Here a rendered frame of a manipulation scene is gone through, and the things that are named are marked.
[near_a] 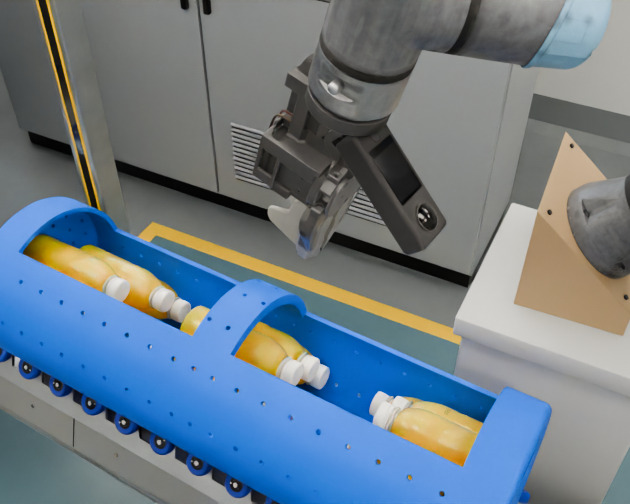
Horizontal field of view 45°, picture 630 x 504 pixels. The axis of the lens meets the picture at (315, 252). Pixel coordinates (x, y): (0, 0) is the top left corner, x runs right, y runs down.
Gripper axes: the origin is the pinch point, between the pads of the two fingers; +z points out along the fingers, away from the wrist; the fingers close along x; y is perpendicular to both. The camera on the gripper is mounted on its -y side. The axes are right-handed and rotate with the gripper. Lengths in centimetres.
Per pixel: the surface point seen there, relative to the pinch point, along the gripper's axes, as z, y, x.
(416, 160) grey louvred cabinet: 114, 23, -142
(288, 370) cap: 36.3, -0.7, -7.3
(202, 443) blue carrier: 42.7, 2.9, 6.5
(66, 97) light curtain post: 52, 70, -35
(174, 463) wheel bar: 63, 7, 5
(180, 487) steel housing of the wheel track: 66, 5, 6
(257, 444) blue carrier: 35.8, -3.9, 4.6
